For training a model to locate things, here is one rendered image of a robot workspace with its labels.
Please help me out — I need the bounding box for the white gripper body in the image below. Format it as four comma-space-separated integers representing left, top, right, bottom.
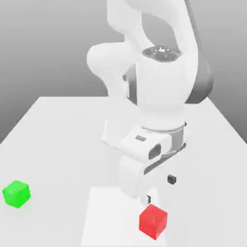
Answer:
118, 143, 187, 200

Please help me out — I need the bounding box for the small red cube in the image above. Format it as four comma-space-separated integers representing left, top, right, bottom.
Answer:
138, 204, 168, 241

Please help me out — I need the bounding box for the small green cube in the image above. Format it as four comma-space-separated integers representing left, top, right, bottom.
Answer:
1, 179, 31, 209

